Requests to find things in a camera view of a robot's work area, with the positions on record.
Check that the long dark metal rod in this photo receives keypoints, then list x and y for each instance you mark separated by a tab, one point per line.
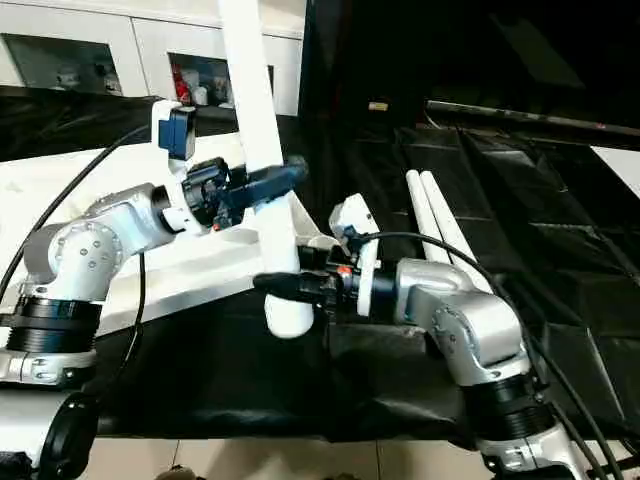
525	117

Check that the white glass-door cabinet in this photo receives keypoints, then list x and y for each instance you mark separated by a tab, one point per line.
140	35

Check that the black plastic table mat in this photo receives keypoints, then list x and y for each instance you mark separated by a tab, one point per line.
250	380

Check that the white plastic table leg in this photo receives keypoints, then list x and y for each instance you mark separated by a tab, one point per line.
417	210
445	220
255	100

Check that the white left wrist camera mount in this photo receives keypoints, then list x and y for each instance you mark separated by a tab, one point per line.
175	130

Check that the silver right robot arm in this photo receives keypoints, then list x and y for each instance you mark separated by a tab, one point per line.
475	320

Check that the white plastic table top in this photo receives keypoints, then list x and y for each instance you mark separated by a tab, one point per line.
225	260

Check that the white flat board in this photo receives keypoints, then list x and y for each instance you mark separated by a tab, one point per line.
620	167

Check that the small white cup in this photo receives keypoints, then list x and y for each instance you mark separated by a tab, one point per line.
201	96

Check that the red cabinet item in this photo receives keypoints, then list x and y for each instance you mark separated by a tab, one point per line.
181	85

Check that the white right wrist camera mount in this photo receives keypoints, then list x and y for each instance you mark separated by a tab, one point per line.
352	210

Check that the small tan label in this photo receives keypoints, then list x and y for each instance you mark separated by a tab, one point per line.
378	106

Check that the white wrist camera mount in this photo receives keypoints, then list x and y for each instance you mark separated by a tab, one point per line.
175	130
352	210

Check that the large black backdrop sheet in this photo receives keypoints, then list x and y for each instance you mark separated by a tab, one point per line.
450	50

